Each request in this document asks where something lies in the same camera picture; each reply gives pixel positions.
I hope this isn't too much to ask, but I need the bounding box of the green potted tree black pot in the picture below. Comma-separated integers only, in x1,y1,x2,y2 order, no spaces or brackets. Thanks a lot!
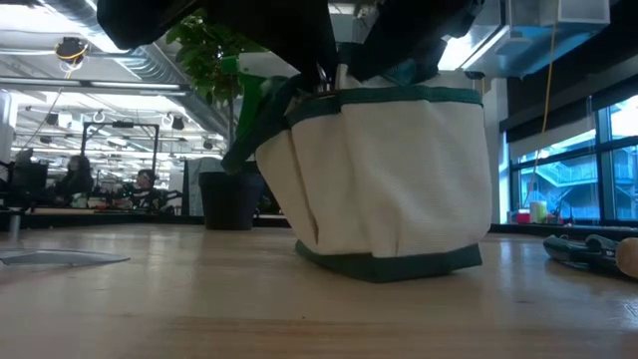
165,7,273,231

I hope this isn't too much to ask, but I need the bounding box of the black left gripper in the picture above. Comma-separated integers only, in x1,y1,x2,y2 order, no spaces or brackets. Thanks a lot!
97,0,300,51

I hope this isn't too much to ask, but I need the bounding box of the black gantry frame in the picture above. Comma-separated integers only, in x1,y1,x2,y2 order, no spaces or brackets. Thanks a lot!
77,121,161,191

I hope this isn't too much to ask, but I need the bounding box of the black table frame extrusion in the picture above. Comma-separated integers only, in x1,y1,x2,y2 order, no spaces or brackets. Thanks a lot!
0,208,638,242

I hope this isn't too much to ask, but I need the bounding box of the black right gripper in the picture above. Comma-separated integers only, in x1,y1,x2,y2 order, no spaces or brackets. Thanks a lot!
351,0,485,84

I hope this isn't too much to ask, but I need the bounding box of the grey cabinet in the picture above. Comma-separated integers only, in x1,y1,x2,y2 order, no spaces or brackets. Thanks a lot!
180,157,228,217

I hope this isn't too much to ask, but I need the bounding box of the long ceiling light bar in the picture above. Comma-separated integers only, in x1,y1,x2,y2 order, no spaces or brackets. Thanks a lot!
0,76,191,98

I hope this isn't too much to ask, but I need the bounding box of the green plastic spray bottle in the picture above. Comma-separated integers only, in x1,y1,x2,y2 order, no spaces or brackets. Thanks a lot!
220,51,301,146

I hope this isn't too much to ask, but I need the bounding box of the white ceiling ventilation box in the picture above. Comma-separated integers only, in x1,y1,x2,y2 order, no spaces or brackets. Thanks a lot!
507,0,612,29

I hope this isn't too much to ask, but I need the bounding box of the black background robot station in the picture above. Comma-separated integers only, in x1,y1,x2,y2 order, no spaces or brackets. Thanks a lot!
0,148,54,211

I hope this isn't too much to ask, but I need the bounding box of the orange black ceiling cable reel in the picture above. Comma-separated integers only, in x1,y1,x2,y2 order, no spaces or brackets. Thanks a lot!
54,36,91,65

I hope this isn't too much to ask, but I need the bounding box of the white container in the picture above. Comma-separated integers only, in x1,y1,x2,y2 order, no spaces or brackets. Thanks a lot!
528,200,549,225

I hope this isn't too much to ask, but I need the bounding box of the yellow cable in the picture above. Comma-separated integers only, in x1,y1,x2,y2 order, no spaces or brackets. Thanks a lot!
526,0,559,200

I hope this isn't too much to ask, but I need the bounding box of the cream canvas gardening bag green trim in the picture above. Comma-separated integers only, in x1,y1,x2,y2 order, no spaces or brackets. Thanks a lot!
220,58,494,284

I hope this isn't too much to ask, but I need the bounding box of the white pillar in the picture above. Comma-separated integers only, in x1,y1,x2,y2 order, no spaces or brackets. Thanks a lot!
480,74,510,225

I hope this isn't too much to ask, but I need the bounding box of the black-framed window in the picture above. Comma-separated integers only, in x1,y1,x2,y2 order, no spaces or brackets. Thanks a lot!
507,93,638,226

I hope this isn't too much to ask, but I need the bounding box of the person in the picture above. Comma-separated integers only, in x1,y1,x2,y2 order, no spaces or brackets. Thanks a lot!
53,154,96,201
121,168,168,203

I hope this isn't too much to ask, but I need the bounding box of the ribbed silver ceiling duct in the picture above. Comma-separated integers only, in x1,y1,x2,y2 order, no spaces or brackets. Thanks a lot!
42,0,235,139

